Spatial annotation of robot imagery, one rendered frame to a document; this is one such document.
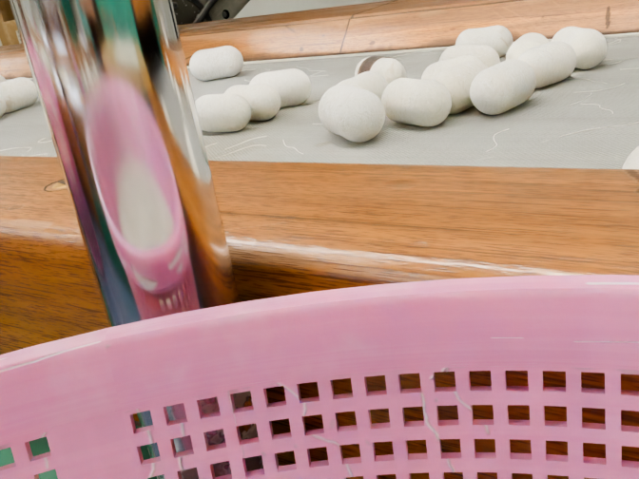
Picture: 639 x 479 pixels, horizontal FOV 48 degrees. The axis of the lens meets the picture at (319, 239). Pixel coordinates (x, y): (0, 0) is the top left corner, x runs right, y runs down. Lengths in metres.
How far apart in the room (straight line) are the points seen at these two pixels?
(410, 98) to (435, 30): 0.22
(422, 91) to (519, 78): 0.04
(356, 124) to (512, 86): 0.06
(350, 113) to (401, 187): 0.13
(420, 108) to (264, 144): 0.07
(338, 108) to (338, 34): 0.26
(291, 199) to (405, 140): 0.13
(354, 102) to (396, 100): 0.02
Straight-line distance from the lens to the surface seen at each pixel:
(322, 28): 0.56
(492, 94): 0.30
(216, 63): 0.51
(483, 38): 0.43
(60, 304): 0.19
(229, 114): 0.34
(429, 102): 0.29
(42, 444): 0.19
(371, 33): 0.53
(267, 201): 0.16
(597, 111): 0.30
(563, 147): 0.25
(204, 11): 1.07
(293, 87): 0.37
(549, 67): 0.34
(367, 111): 0.28
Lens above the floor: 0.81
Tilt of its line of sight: 22 degrees down
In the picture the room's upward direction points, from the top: 10 degrees counter-clockwise
